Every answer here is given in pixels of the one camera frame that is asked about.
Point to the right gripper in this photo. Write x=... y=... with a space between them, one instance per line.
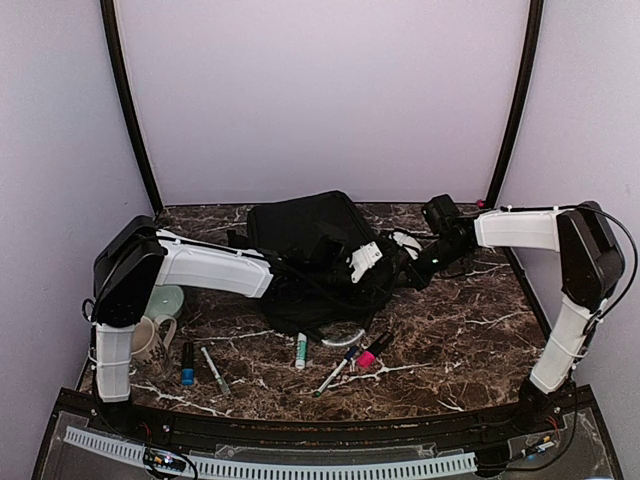
x=418 y=279

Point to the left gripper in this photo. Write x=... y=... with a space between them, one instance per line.
x=360 y=289

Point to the black student bag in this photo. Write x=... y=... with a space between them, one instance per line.
x=317 y=232

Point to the white glue stick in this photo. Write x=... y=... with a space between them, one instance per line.
x=301 y=349

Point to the white pen blue cap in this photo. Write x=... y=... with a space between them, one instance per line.
x=334 y=374

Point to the white thin pen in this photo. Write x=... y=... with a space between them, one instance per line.
x=224 y=387

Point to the black marker blue cap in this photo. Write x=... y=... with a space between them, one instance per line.
x=187 y=364

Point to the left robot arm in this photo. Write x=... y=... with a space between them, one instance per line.
x=142 y=257

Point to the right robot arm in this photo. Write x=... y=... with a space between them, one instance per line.
x=592 y=264

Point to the green ceramic bowl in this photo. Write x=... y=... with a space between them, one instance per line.
x=165 y=300

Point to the cream patterned mug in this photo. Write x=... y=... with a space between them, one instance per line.
x=151 y=347

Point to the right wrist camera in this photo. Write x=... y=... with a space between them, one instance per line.
x=408 y=243

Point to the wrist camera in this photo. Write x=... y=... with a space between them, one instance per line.
x=362 y=260
x=408 y=243

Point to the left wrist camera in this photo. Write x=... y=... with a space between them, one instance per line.
x=362 y=260

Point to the black front rail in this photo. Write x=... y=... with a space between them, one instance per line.
x=185 y=432

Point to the white slotted cable duct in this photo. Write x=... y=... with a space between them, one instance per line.
x=166 y=464

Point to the right black frame post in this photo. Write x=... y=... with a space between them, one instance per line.
x=524 y=74

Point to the black frame post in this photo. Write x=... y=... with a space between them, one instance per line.
x=119 y=70
x=524 y=74

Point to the left black frame post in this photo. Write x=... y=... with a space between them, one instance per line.
x=119 y=70

